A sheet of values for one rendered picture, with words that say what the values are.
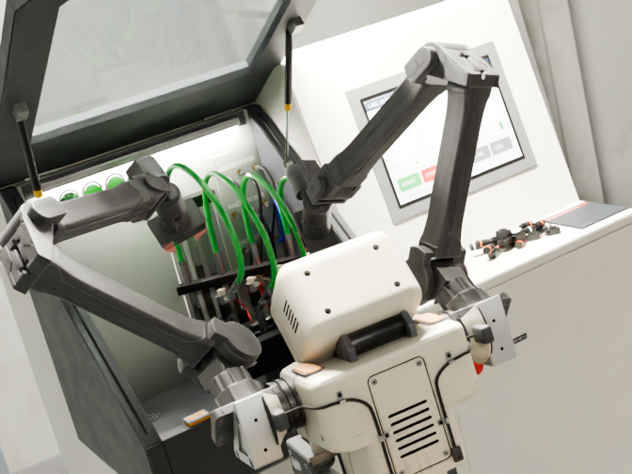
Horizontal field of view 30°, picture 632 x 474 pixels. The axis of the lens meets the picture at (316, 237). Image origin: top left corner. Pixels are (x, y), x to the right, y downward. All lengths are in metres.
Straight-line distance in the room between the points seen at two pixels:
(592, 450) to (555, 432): 0.14
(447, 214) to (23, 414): 3.01
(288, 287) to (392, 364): 0.20
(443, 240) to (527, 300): 0.87
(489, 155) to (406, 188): 0.27
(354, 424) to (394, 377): 0.10
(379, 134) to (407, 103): 0.09
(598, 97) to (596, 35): 0.28
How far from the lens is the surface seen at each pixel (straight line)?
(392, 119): 2.14
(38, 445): 4.85
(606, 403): 3.14
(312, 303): 1.83
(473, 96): 2.00
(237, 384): 1.87
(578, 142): 5.44
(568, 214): 3.14
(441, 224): 2.05
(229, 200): 3.03
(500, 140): 3.13
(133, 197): 2.13
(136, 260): 2.95
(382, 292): 1.85
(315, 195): 2.28
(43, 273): 1.82
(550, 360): 2.98
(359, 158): 2.21
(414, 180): 2.98
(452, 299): 2.01
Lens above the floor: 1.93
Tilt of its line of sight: 16 degrees down
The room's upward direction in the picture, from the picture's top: 14 degrees counter-clockwise
